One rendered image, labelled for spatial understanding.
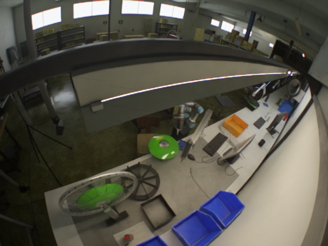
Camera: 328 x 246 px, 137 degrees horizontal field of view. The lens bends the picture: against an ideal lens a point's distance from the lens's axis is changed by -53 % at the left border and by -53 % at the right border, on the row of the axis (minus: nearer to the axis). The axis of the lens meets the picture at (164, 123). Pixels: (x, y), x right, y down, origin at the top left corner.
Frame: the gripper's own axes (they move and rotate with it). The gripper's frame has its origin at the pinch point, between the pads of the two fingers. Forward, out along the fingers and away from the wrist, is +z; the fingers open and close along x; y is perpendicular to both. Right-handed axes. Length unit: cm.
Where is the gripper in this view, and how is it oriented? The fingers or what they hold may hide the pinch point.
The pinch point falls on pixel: (177, 135)
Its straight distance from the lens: 148.2
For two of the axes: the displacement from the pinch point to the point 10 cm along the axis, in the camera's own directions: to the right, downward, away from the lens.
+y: 9.7, 0.5, 2.4
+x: -2.3, -0.9, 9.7
